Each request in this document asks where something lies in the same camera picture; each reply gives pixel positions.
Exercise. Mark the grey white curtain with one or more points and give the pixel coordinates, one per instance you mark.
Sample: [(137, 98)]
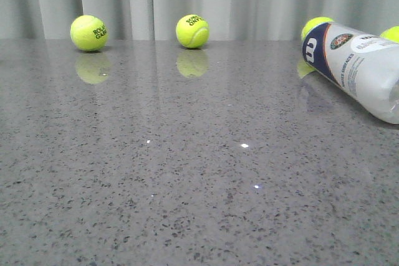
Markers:
[(199, 1)]

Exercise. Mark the tennis ball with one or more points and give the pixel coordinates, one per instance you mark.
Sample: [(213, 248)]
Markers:
[(391, 34), (192, 31)]

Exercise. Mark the tennis ball Wilson logo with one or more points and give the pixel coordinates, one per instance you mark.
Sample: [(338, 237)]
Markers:
[(310, 24)]

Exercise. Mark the white blue tennis ball can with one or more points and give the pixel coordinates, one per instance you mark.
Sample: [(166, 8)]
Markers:
[(363, 65)]

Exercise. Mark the tennis ball Roland Garros left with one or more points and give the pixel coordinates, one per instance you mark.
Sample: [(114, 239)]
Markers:
[(88, 33)]

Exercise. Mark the tennis ball centre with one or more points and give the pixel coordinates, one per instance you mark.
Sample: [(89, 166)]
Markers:
[(192, 31)]

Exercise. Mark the tennis ball far right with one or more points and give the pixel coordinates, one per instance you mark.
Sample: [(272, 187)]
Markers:
[(391, 34)]

